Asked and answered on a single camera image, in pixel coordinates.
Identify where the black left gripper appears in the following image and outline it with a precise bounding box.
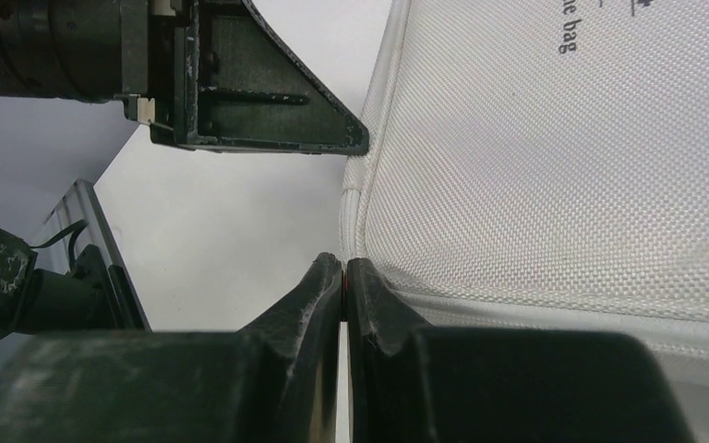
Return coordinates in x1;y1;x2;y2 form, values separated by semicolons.
0;1;177;126

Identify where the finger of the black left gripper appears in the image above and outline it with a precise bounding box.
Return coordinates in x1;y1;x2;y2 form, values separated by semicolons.
149;1;369;156

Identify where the grey storage box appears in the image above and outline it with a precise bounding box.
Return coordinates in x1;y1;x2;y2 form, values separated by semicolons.
340;1;709;442

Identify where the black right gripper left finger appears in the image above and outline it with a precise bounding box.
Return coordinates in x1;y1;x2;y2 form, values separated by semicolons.
0;253;342;442

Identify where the left side frame rail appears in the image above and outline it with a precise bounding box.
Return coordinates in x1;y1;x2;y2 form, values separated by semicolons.
28;179;151;331

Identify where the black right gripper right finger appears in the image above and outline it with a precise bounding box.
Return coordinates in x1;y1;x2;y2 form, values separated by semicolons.
345;258;693;442

